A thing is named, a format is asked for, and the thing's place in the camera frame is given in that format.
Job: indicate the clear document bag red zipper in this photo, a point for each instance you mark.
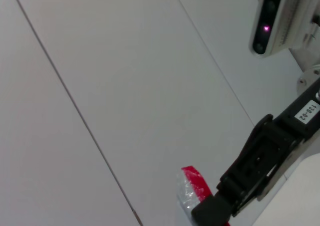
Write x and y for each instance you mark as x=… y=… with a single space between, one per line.
x=197 y=181

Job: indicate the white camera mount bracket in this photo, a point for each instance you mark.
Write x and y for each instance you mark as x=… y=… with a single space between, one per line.
x=310 y=63

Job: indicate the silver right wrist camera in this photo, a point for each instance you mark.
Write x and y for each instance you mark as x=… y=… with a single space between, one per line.
x=280 y=23

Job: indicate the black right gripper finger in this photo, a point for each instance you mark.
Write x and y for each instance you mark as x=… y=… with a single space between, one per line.
x=255 y=161

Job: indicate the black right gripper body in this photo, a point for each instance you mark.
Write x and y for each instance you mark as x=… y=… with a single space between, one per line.
x=307 y=115

